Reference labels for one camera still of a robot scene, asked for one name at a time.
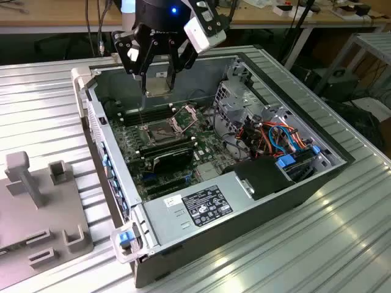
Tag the square CPU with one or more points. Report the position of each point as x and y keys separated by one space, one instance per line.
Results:
x=157 y=87

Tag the grey parts rack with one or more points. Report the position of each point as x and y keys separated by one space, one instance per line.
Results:
x=36 y=219

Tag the blue disk carrier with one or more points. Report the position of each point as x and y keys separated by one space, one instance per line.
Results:
x=287 y=161

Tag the silver chipset heatsink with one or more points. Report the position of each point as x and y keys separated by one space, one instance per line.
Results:
x=207 y=171

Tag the white papers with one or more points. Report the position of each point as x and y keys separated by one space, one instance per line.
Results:
x=259 y=3

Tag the black camera bracket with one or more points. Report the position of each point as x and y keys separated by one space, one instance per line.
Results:
x=214 y=27

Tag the open black PC case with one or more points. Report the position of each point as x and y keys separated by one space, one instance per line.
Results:
x=244 y=238

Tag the CPU socket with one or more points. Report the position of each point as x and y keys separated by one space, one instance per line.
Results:
x=160 y=134

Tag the blue case latch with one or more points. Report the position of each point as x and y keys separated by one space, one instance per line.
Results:
x=126 y=238

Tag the black plastic shroud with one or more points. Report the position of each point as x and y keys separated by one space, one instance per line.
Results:
x=259 y=177

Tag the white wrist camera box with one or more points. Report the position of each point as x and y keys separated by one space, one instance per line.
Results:
x=201 y=35

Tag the perforated metal drive cage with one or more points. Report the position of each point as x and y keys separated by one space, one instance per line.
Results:
x=235 y=103

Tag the grey power supply unit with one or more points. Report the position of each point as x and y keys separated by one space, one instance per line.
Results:
x=165 y=219

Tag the brown cardboard box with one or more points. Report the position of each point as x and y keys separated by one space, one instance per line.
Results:
x=345 y=12

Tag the green motherboard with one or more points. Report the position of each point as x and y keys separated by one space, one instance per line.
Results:
x=207 y=149

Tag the short blue expansion slot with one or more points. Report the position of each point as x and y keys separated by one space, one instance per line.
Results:
x=148 y=176

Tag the metal slat side table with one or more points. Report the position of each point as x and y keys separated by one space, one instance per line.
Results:
x=375 y=42

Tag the small blue plastic clip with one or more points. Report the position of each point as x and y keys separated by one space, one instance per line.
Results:
x=316 y=149

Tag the white cardboard box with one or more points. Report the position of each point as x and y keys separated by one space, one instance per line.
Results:
x=290 y=10

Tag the black graphics card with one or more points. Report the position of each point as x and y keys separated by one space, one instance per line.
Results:
x=171 y=161

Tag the black expansion slot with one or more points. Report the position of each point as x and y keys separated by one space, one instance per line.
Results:
x=166 y=190
x=165 y=184

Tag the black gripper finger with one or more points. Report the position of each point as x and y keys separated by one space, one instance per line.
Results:
x=125 y=52
x=171 y=61

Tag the black slanted pole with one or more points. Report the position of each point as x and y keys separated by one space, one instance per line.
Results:
x=298 y=30

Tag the wooden desk white legs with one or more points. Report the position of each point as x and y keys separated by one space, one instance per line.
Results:
x=268 y=16

